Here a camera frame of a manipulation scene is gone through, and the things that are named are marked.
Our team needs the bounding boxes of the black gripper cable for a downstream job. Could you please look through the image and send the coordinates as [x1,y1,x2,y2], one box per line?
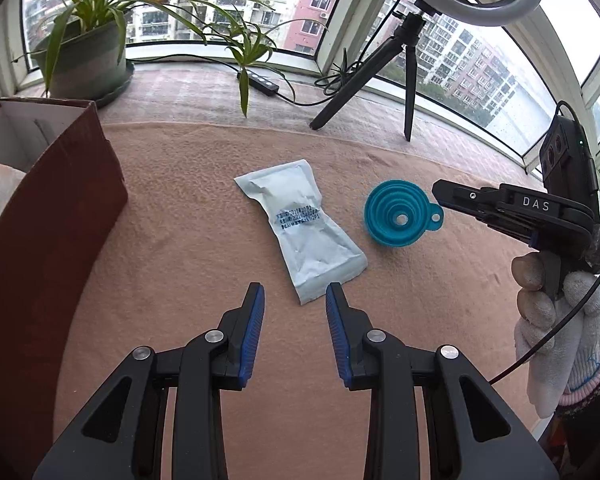
[489,267,600,387]

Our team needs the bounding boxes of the brown cardboard box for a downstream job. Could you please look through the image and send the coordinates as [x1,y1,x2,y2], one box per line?
[0,97,129,480]

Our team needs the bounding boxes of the black inline remote cable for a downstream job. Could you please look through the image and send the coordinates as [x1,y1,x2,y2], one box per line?
[125,55,376,108]

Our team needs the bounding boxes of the white plastic packet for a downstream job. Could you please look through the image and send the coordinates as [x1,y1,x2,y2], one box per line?
[234,159,368,306]

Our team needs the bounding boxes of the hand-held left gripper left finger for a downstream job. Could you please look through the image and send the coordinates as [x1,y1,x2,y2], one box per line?
[32,282,266,480]

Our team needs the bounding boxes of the person's right forearm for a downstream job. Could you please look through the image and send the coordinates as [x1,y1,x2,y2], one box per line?
[555,347,600,468]

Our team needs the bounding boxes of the potted spider plant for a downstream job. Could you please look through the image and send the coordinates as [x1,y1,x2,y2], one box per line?
[12,0,328,118]

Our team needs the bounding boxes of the teal collapsible funnel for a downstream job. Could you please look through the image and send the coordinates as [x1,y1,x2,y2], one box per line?
[364,179,445,248]

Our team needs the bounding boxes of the black tripod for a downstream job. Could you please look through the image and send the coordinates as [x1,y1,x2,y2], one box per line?
[310,10,426,142]

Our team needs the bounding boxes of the person's right hand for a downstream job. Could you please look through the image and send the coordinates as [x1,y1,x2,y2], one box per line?
[511,252,600,418]

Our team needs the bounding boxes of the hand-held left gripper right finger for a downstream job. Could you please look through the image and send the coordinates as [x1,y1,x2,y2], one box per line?
[325,282,561,480]

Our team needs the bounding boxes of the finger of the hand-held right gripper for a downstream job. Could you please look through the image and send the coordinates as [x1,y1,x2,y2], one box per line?
[480,211,541,250]
[431,179,504,214]

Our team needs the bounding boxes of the beige checkered mat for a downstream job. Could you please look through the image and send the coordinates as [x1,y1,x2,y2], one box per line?
[30,65,536,171]

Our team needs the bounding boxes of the orange tissue pack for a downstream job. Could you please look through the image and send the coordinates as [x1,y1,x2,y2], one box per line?
[0,162,27,256]

